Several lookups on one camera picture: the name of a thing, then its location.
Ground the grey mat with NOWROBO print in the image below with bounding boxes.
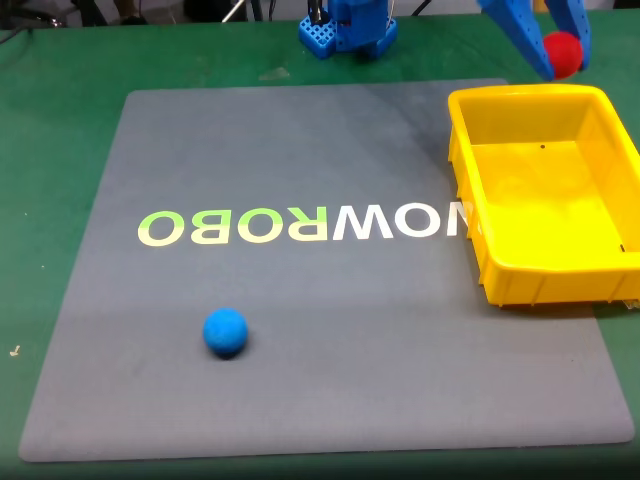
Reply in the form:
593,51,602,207
17,77,636,464

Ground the white metal rod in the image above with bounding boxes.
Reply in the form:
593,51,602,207
221,0,247,24

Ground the blue ball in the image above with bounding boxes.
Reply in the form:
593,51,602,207
202,307,250,358

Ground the yellow plastic bin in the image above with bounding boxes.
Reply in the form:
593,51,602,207
446,83,640,308

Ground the red ball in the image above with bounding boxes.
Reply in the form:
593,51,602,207
542,31,585,81

